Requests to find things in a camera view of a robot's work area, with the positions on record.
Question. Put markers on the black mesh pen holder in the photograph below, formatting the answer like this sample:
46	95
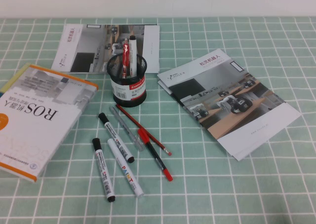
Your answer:
128	95

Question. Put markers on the white orange ROS book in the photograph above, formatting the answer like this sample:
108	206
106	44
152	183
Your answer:
37	135

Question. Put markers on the clear plastic pen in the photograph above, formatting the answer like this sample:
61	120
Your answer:
127	130

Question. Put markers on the red white ballpoint pen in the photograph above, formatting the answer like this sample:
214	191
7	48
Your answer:
125	53

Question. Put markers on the white photo brochure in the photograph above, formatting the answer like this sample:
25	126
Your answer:
238	157
84	44
222	90

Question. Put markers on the white paint marker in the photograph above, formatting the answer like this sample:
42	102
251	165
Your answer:
126	169

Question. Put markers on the black pen with red cap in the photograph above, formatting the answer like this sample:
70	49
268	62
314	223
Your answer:
143	136

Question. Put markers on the red pencil with eraser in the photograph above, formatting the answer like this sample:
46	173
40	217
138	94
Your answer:
138	124

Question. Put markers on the white black-capped marker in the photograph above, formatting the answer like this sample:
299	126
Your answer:
102	167
133	48
116	137

